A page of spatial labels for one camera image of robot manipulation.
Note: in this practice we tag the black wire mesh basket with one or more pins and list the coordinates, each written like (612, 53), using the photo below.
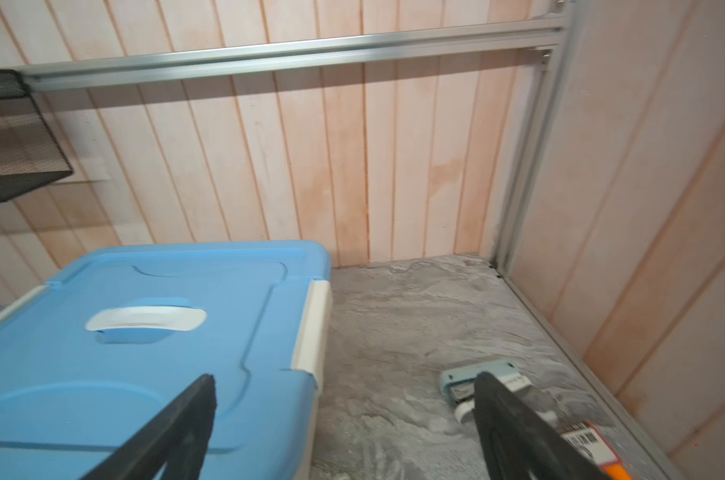
(30, 156)

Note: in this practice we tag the grey stapler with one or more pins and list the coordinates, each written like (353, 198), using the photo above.
(456, 385)

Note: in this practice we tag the blue plastic bin lid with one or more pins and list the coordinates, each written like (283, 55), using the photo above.
(140, 360)

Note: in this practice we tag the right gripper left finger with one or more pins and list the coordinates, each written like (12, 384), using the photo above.
(173, 444)

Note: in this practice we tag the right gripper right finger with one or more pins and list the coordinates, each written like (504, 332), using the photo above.
(517, 444)

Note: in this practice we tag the white plastic storage bin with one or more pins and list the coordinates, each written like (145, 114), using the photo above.
(311, 336)

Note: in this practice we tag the pack of coloured markers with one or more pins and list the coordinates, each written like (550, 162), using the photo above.
(585, 438)

